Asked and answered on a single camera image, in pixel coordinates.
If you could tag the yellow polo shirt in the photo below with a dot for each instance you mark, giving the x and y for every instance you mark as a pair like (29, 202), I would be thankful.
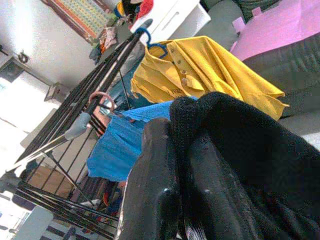
(212, 70)

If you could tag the pink clothes hanger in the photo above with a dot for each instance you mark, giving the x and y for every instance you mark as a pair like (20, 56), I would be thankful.
(100, 92)

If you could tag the blue shirt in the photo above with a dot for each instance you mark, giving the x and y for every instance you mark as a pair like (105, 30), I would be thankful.
(117, 150)

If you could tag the blue plastic clothes hanger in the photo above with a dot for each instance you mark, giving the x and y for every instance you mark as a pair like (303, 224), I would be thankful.
(149, 35)

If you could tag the dark green sofa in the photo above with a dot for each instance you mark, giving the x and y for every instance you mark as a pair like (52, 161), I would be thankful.
(287, 75)

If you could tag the patterned framed wall hanging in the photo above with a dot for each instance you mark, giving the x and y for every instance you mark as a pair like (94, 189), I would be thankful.
(82, 12)

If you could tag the red cloth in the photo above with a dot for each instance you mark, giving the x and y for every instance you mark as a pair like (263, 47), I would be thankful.
(147, 7)

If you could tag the black metal drying rack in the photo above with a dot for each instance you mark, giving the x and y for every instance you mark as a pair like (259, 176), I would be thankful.
(77, 127)

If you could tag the black garment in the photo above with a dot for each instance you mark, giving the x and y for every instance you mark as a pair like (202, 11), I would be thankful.
(250, 150)

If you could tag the white drawer box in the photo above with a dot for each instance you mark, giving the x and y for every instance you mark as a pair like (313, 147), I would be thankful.
(175, 15)

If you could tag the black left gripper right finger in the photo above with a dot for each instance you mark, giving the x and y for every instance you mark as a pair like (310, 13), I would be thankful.
(215, 200)

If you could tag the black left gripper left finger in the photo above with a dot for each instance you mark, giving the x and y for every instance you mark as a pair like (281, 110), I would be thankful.
(152, 187)

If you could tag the pink foam mat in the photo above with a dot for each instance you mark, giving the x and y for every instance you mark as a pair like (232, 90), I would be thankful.
(280, 27)

